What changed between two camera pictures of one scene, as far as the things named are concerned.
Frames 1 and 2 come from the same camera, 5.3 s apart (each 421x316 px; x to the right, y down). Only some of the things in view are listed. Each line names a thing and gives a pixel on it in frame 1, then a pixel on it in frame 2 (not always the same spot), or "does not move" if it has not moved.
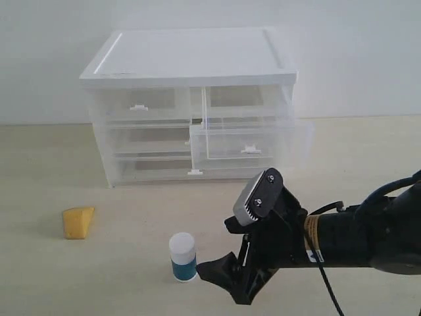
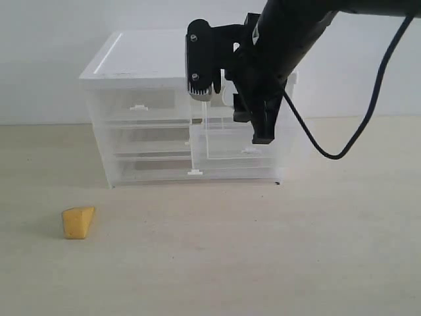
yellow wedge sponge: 75,220 does not move
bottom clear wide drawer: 191,168 does not move
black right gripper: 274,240 -> 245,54
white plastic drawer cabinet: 181,104 does not move
